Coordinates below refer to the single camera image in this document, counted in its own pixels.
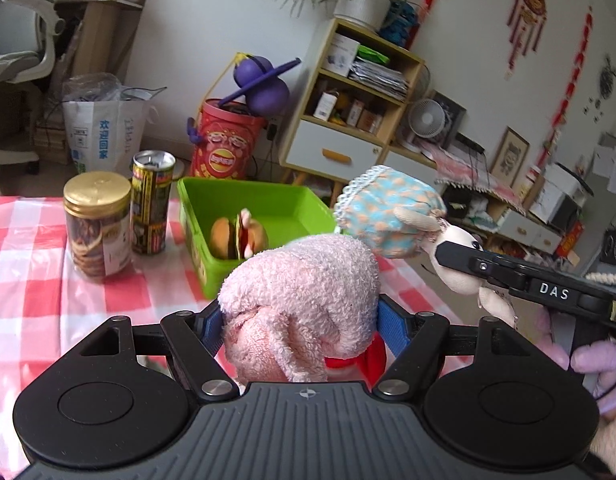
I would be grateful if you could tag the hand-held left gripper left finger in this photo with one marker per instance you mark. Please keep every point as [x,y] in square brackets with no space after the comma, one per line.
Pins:
[215,329]

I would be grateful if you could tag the small white desk fan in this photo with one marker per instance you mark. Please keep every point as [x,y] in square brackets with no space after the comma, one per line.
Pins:
[425,120]

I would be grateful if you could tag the red knot wall ornament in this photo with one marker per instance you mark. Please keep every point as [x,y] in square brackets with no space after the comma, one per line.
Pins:
[528,10]

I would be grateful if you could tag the grey office chair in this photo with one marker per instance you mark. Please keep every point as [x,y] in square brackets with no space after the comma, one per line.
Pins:
[17,55]

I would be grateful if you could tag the red checkered tablecloth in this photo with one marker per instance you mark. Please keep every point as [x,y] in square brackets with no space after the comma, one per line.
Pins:
[37,280]

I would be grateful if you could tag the wooden desk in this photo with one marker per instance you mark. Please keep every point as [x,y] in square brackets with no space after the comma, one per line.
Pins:
[105,15]

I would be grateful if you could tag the white plant pot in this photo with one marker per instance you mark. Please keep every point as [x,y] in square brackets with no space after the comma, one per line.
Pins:
[362,7]

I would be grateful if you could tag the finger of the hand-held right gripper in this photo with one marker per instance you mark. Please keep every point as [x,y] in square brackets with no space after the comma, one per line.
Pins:
[493,267]

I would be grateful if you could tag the green plastic bin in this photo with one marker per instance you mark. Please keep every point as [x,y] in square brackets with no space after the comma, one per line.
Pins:
[283,210]

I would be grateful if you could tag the plush doll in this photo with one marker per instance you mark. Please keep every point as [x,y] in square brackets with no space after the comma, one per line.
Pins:
[388,210]

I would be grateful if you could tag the tall wooden shelf cabinet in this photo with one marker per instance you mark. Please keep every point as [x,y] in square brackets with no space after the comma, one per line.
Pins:
[348,120]

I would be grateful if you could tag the red snack bucket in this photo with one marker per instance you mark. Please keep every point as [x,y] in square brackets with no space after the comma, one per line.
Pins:
[225,145]

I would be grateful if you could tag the person's right hand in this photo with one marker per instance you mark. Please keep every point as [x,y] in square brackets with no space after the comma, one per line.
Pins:
[605,362]

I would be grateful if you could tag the burger plush toy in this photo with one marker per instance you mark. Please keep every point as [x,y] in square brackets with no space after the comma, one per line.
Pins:
[227,237]

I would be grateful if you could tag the gold lid snack jar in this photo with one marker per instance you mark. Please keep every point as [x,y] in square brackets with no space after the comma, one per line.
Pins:
[97,225]

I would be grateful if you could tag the white paper bag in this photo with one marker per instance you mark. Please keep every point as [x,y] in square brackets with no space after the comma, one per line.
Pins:
[105,130]

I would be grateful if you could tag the black picture frame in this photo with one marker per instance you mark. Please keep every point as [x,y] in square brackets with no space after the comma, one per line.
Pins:
[455,110]

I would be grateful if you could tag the purple hopper ball toy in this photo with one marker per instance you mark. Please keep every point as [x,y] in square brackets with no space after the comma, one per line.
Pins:
[260,85]

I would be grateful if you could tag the pink lace cloth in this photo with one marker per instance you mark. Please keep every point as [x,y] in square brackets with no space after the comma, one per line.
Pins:
[468,172]

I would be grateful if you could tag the pink plush toy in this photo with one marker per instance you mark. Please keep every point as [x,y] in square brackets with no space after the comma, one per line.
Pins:
[308,295]

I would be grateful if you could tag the low wooden drawer cabinet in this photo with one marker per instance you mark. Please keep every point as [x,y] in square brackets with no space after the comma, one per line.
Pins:
[518,225]

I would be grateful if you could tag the white cardboard box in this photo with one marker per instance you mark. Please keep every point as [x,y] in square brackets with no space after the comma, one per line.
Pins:
[340,55]

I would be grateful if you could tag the wooden picture frame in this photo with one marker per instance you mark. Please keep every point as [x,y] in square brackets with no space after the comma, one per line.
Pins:
[510,152]

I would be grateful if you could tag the tall drink can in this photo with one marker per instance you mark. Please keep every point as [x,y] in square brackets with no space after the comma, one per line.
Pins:
[150,205]

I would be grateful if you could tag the stack of papers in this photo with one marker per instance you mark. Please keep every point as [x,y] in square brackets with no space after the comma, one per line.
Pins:
[379,76]

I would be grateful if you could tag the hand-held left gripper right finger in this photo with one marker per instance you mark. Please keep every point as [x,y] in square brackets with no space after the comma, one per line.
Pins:
[388,327]

